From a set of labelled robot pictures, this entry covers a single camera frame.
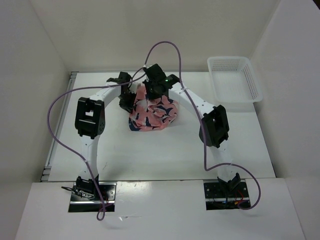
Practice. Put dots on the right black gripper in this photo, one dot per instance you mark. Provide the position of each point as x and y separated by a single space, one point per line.
150 96

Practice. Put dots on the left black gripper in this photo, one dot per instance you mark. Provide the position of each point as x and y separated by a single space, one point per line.
129 106

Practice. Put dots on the pink shark print shorts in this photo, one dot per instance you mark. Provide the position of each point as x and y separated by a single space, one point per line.
152 115

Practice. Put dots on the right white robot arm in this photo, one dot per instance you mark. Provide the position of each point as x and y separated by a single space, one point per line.
214 126

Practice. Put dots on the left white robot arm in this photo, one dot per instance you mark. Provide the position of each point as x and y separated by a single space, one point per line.
90 123

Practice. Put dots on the white plastic basket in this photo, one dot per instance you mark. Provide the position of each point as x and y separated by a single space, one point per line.
234 80

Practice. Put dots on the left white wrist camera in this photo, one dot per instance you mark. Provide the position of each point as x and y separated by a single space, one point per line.
135 87

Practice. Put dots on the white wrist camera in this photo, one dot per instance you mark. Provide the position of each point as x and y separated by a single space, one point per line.
135 87
146 66

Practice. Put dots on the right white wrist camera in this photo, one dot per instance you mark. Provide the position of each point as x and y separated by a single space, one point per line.
146 66

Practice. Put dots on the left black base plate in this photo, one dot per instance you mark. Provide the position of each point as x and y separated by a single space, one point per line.
83 202

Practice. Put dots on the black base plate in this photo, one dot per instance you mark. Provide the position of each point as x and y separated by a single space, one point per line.
83 202
217 199

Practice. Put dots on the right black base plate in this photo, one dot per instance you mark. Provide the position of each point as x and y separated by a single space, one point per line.
217 199

